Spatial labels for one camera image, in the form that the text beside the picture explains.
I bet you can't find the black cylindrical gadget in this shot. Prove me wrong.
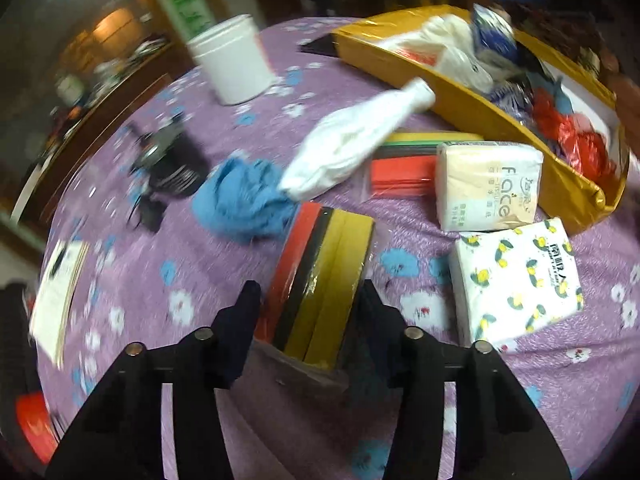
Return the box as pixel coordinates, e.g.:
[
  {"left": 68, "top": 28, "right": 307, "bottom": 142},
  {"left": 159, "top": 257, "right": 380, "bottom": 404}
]
[{"left": 132, "top": 112, "right": 211, "bottom": 198}]

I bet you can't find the white plastic jar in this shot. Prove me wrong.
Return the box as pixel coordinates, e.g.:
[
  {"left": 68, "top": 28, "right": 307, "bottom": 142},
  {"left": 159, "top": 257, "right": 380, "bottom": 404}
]
[{"left": 186, "top": 14, "right": 276, "bottom": 107}]

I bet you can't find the black power adapter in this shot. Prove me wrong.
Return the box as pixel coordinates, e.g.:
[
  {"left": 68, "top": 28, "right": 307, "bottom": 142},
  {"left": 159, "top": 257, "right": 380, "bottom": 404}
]
[{"left": 132, "top": 197, "right": 166, "bottom": 233}]

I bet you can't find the red black yellow sponge pack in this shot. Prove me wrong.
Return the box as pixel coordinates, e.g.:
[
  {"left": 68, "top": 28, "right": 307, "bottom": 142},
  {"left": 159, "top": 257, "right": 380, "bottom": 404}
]
[{"left": 252, "top": 201, "right": 376, "bottom": 396}]

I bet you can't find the red gift bag gold print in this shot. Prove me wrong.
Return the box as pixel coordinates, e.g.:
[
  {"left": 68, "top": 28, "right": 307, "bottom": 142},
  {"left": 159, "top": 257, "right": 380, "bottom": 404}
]
[{"left": 14, "top": 392, "right": 58, "bottom": 466}]

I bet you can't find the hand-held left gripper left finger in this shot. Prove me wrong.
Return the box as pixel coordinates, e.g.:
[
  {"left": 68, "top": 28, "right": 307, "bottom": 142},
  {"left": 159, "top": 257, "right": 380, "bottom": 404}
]
[{"left": 45, "top": 280, "right": 263, "bottom": 480}]

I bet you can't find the blue sock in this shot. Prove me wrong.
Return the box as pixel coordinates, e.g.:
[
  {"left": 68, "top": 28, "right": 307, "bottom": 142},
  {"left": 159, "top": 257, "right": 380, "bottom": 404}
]
[{"left": 191, "top": 156, "right": 297, "bottom": 244}]

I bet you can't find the blue white tissue packet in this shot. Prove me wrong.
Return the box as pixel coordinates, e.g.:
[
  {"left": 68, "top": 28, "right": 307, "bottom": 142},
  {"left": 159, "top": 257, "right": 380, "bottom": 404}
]
[{"left": 471, "top": 3, "right": 520, "bottom": 68}]

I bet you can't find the wooden cabinet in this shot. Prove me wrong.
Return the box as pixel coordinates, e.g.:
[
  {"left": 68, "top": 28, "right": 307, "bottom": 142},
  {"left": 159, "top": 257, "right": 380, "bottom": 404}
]
[{"left": 10, "top": 35, "right": 176, "bottom": 226}]

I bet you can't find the yellow box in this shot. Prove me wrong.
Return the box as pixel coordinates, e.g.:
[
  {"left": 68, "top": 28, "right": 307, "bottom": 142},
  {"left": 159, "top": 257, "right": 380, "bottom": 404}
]
[{"left": 331, "top": 4, "right": 630, "bottom": 236}]

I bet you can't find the lemon print tissue pack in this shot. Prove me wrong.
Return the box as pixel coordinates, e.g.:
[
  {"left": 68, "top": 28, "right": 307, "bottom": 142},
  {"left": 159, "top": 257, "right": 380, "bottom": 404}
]
[{"left": 447, "top": 216, "right": 586, "bottom": 356}]

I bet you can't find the white paper notebook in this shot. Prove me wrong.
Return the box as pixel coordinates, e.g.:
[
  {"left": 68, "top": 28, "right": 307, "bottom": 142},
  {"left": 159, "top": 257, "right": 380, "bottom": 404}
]
[{"left": 29, "top": 240, "right": 91, "bottom": 366}]

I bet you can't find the red plastic bag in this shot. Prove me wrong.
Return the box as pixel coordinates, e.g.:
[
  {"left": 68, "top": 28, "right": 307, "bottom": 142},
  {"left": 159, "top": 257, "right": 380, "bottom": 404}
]
[{"left": 532, "top": 92, "right": 618, "bottom": 186}]

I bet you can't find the beige tissue pack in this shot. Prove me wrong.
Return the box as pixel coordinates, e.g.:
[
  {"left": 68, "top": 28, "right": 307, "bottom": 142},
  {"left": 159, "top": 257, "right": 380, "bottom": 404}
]
[{"left": 434, "top": 140, "right": 545, "bottom": 233}]

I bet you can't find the bamboo print panel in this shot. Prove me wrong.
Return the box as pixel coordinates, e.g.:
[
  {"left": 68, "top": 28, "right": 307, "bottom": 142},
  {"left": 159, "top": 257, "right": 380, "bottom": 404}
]
[{"left": 135, "top": 0, "right": 216, "bottom": 43}]

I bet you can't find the yellow green red sponge pack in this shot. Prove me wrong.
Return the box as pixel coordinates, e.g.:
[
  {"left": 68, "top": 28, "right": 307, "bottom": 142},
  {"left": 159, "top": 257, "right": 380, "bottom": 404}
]
[{"left": 369, "top": 131, "right": 486, "bottom": 202}]

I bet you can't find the white sock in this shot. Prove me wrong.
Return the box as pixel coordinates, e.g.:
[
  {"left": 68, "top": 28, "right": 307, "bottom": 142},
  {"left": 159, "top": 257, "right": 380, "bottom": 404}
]
[{"left": 278, "top": 77, "right": 436, "bottom": 202}]

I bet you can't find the white plastic bag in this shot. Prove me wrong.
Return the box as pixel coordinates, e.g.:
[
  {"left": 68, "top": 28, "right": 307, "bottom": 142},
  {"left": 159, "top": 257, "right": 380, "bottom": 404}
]
[{"left": 385, "top": 14, "right": 496, "bottom": 93}]

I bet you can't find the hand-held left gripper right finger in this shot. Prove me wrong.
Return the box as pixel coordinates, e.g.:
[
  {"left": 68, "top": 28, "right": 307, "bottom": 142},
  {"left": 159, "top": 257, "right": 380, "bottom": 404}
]
[{"left": 357, "top": 279, "right": 573, "bottom": 480}]

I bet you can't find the clutter on cabinet shelf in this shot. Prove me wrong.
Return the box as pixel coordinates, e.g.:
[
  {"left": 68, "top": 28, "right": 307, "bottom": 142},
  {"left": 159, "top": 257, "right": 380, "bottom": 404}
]
[{"left": 50, "top": 35, "right": 171, "bottom": 121}]

